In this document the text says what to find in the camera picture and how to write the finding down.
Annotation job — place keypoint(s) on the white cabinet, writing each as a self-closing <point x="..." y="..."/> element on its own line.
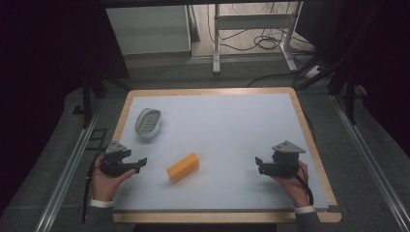
<point x="151" y="29"/>

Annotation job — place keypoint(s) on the black floor bracket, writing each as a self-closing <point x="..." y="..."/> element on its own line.
<point x="96" y="139"/>

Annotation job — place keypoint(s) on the white desk frame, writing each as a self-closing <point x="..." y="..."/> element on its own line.
<point x="254" y="22"/>

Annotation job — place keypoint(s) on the black metal stand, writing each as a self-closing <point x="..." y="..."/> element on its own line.
<point x="86" y="103"/>
<point x="349" y="96"/>

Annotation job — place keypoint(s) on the orange soap bar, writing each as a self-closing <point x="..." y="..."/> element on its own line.
<point x="183" y="168"/>

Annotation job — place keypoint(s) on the white oval soap dish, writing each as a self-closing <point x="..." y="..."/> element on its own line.
<point x="148" y="123"/>

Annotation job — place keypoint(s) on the metal floor rail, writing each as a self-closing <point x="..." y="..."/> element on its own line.
<point x="370" y="164"/>
<point x="66" y="174"/>

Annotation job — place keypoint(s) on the white power strip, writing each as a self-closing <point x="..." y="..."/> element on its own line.
<point x="313" y="72"/>

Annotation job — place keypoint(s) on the person's right hand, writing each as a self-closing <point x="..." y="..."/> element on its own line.
<point x="296" y="188"/>

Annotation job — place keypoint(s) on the dark curtain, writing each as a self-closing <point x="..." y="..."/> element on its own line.
<point x="377" y="48"/>
<point x="48" y="58"/>

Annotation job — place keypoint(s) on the person's left hand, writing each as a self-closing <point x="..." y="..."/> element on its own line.
<point x="104" y="187"/>

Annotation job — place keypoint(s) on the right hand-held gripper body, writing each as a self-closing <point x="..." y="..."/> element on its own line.
<point x="285" y="162"/>

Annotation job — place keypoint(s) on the white table mat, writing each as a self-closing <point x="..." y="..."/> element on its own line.
<point x="225" y="129"/>

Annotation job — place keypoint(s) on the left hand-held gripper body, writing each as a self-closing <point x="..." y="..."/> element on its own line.
<point x="112" y="162"/>

